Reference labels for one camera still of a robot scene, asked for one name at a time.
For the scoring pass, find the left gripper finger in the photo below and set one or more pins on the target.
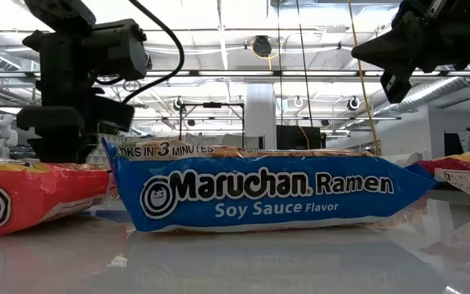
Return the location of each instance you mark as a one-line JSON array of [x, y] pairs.
[[49, 151], [78, 151]]

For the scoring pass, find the black metal frame stand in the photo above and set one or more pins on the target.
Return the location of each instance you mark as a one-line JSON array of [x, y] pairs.
[[212, 105]]

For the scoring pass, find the red ramen pack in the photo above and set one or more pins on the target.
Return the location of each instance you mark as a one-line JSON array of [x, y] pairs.
[[463, 163]]

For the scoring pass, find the black monitor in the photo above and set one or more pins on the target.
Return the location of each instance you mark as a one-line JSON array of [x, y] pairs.
[[296, 136]]

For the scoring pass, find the orange ramen pack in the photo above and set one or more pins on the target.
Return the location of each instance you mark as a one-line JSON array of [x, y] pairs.
[[47, 192]]

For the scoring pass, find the white square pillar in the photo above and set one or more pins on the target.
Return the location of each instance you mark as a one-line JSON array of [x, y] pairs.
[[260, 114]]

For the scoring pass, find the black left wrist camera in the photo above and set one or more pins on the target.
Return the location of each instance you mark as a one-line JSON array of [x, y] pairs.
[[114, 114]]

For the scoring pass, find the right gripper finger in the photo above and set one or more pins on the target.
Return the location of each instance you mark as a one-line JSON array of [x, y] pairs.
[[382, 49], [398, 83]]

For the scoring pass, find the white humanoid figure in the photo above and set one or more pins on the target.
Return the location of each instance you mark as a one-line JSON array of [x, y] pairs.
[[0, 139]]

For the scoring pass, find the long ceiling light bar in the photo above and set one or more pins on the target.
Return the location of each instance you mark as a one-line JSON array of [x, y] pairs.
[[235, 73]]

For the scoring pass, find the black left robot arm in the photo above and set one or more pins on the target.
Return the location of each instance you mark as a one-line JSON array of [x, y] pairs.
[[67, 53]]

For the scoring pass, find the blue soy sauce ramen pack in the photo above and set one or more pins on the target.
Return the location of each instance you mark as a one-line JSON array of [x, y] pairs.
[[259, 196]]

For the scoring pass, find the small distant ceiling reel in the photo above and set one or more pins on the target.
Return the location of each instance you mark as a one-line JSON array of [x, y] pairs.
[[353, 103], [294, 101], [178, 103]]

